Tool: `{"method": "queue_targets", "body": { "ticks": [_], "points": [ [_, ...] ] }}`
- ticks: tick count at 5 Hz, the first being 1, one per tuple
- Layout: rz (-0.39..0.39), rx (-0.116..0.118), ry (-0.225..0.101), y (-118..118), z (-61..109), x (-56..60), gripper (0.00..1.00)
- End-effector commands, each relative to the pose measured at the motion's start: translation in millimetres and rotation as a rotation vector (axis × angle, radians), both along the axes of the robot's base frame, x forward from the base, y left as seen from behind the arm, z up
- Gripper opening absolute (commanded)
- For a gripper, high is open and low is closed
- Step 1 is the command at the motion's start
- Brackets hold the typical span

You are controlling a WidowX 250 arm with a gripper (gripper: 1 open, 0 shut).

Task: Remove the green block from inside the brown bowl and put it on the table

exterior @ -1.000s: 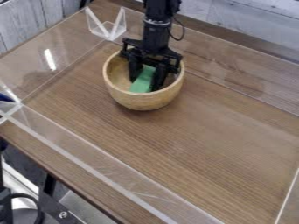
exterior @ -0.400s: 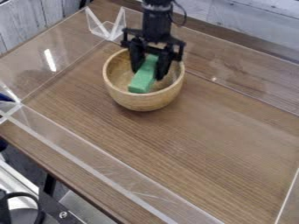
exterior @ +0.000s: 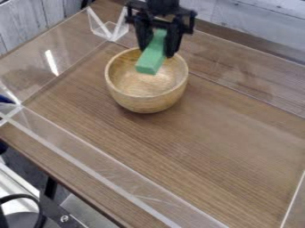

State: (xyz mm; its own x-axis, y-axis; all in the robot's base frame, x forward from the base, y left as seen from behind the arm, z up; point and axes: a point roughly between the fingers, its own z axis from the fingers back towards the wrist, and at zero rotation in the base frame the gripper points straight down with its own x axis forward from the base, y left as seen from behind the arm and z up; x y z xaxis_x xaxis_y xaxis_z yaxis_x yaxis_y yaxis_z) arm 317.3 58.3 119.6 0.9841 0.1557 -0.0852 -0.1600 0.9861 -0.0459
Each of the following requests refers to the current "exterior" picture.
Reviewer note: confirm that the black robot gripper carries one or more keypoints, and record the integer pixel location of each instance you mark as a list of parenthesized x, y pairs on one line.
[(159, 14)]

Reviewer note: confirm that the green rectangular block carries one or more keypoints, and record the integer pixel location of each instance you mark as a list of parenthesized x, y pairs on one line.
[(152, 56)]

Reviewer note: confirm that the light wooden bowl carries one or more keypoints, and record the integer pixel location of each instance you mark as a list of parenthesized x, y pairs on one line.
[(139, 92)]

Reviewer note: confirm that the black table leg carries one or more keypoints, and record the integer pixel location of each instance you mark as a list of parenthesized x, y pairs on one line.
[(51, 188)]

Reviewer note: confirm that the clear acrylic corner bracket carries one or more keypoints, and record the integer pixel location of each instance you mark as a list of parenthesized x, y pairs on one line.
[(108, 30)]

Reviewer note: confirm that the clear acrylic tray wall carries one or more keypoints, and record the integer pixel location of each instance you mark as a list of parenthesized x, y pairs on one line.
[(215, 163)]

